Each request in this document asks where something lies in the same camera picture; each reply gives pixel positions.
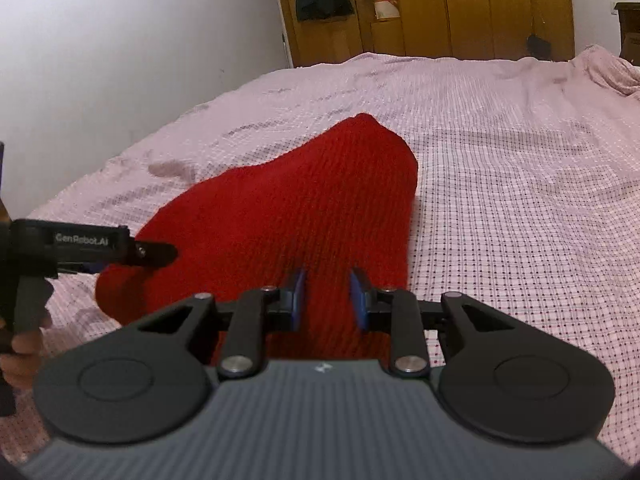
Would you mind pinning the dark wooden headboard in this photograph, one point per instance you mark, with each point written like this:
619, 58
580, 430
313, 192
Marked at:
629, 17

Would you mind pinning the white red item on shelf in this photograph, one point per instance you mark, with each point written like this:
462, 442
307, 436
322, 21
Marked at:
386, 10

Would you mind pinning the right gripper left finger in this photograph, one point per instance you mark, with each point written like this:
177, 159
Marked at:
154, 375

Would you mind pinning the small black bag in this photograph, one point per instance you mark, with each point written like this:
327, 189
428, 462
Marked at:
539, 48

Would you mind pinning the wooden wardrobe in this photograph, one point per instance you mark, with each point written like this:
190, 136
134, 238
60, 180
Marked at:
465, 29

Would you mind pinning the person's left hand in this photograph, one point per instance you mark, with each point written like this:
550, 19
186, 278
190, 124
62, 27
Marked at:
20, 367

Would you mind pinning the red knit cardigan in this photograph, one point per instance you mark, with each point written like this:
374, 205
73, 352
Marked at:
341, 201

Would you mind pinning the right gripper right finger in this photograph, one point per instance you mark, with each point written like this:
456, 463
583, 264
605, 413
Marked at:
491, 372

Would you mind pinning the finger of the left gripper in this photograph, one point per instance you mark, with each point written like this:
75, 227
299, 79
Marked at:
81, 268
154, 255

